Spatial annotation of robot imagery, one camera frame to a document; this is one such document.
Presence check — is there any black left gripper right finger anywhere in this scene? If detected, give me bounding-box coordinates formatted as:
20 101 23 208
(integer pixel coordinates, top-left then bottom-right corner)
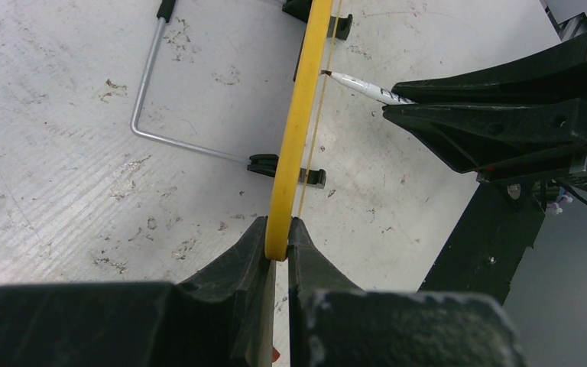
287 217 527 366

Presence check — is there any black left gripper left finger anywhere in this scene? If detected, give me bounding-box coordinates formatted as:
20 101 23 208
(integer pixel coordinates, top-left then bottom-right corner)
0 216 275 366

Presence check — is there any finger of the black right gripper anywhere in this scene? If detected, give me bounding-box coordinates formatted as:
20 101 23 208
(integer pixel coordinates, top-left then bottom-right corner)
392 32 587 104
384 99 587 182

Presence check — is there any white whiteboard marker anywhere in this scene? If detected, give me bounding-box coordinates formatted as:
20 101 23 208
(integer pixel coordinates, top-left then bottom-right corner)
320 70 416 106

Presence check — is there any yellow framed whiteboard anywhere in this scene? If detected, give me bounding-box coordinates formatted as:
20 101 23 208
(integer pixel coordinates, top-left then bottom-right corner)
264 1 342 261

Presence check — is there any black whiteboard foot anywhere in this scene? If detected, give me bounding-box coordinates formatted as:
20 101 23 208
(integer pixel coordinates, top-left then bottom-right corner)
281 0 353 41
247 154 326 189

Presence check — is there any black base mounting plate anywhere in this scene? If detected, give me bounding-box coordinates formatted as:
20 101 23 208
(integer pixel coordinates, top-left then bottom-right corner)
420 183 545 304

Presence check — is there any aluminium rail right side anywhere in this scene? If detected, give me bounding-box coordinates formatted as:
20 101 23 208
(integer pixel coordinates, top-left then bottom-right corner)
557 12 587 41

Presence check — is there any metal wire whiteboard stand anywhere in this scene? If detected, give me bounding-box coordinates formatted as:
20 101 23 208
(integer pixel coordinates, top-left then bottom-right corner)
129 1 254 166

